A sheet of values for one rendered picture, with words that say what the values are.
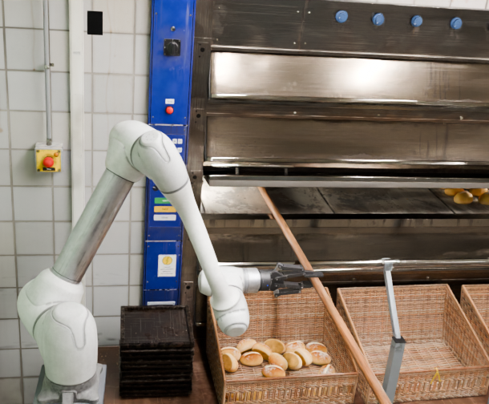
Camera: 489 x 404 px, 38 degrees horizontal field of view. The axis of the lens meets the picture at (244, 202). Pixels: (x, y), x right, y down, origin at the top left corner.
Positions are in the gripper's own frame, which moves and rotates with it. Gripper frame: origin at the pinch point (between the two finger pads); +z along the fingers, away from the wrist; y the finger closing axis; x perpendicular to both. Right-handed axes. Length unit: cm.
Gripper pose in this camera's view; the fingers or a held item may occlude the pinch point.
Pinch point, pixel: (313, 278)
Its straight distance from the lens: 256.2
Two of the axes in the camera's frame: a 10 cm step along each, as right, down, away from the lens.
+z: 9.8, 0.0, 2.2
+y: -0.9, 9.1, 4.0
